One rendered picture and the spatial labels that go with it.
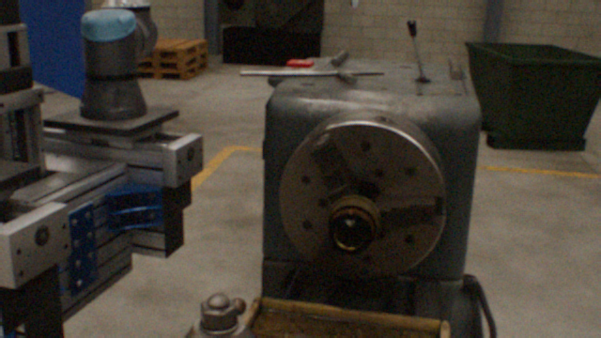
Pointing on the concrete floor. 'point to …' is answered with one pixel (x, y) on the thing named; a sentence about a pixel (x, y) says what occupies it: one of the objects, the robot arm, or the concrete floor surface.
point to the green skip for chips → (534, 94)
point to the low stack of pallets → (176, 58)
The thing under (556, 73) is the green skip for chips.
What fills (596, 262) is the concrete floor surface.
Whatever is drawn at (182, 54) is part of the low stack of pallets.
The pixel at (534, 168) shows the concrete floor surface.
